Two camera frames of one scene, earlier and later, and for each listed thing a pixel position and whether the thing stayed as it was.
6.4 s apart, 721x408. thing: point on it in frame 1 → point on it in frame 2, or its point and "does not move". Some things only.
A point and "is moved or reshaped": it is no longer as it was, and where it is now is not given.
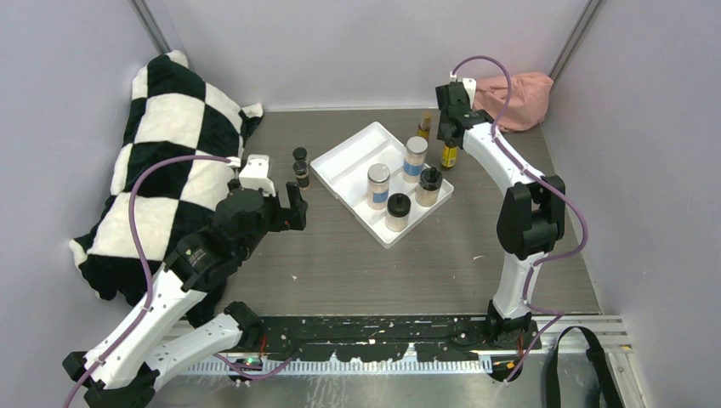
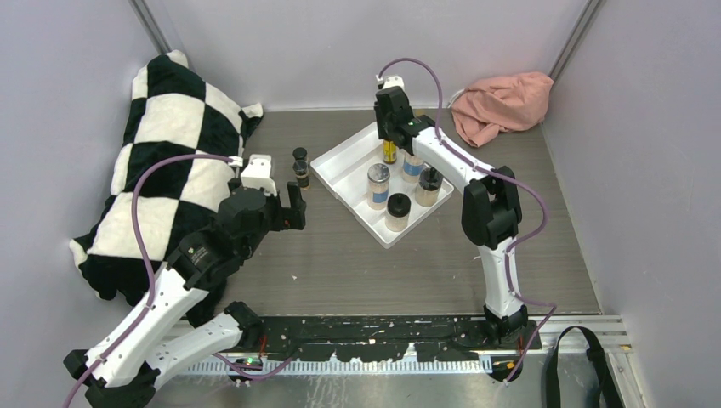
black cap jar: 398,209 does not move
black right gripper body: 441,133 → 382,126
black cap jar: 427,193 does not move
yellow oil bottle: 449,155 is moved or reshaped
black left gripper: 294,217 does not move
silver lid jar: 377,186 does not move
